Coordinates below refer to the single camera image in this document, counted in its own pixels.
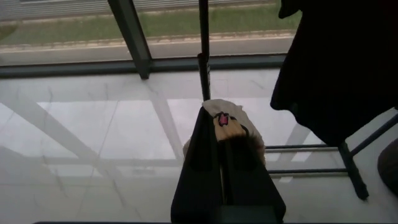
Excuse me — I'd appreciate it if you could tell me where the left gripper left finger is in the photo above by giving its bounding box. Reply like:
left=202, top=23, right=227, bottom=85
left=170, top=107, right=224, bottom=222

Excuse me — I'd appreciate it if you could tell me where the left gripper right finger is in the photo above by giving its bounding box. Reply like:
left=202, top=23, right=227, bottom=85
left=217, top=136, right=287, bottom=222

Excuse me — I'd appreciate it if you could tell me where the cream printed garment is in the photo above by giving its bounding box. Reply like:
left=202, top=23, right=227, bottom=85
left=182, top=98, right=267, bottom=166

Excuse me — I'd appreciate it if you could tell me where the black garment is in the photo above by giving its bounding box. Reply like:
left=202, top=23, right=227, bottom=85
left=269, top=0, right=398, bottom=147

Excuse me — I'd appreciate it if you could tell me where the black clothes rack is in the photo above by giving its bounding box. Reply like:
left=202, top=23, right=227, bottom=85
left=198, top=0, right=398, bottom=202

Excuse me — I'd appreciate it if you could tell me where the window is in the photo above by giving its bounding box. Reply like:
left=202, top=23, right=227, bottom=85
left=0, top=0, right=303, bottom=80

